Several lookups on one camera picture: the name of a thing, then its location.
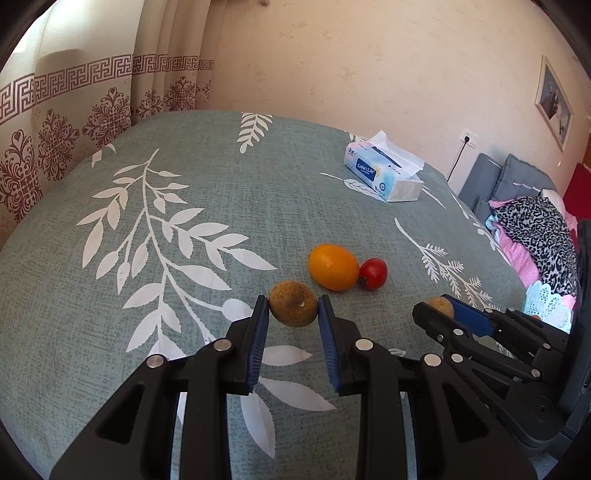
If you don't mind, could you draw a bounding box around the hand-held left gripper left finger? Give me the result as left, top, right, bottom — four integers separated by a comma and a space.
48, 295, 271, 480

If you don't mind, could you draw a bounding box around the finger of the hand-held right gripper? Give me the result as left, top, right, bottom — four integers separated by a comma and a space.
412, 302, 542, 382
441, 294, 570, 357

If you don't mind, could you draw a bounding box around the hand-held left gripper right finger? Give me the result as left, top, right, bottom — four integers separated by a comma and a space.
318, 294, 539, 480

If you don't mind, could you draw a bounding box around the brown kiwi fruit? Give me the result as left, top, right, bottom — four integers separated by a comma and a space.
269, 281, 319, 328
426, 296, 455, 319

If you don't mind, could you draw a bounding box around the turquoise lace plastic basket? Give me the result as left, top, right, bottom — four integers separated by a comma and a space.
525, 281, 577, 334

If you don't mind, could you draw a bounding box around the yellow-orange oval fruit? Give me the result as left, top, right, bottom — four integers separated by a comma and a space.
308, 244, 360, 292

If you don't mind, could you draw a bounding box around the red cherry tomato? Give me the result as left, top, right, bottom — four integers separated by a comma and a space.
359, 258, 389, 291

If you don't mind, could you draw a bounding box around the pink cloth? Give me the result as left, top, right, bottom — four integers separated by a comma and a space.
488, 198, 542, 289

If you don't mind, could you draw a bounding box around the leopard print cloth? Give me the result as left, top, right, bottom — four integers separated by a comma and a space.
492, 196, 581, 297

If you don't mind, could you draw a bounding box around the grey pillow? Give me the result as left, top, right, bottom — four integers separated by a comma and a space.
459, 153, 503, 222
495, 154, 560, 205

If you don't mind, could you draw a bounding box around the blue and white tissue pack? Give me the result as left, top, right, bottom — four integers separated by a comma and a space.
344, 130, 426, 204

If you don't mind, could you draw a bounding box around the red cushion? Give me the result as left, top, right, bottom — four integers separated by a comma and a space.
563, 162, 591, 223

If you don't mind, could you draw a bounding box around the beige patterned curtain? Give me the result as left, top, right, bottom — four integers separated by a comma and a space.
0, 0, 218, 241

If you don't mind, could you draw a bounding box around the black power cable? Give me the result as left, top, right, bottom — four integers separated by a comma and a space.
445, 141, 468, 182

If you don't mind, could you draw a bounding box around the framed wall picture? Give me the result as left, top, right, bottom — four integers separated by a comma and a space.
534, 56, 574, 152

